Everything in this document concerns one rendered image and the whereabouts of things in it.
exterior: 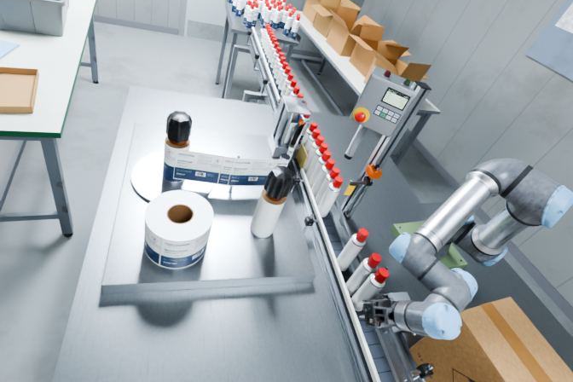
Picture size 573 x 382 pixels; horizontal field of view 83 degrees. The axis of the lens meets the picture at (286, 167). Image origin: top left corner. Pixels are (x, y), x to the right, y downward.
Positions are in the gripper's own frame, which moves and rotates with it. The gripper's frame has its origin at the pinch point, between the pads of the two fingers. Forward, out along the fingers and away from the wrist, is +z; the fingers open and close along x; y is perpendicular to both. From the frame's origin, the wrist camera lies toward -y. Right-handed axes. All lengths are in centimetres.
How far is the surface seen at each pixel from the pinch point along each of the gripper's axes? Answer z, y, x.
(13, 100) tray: 68, 131, -91
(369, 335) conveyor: 1.6, -0.7, 8.2
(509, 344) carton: -26.5, -25.6, 8.8
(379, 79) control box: -20, -1, -72
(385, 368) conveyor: -3.2, -1.9, 16.6
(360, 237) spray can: -2.8, 1.8, -22.0
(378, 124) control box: -9, -7, -61
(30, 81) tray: 76, 129, -106
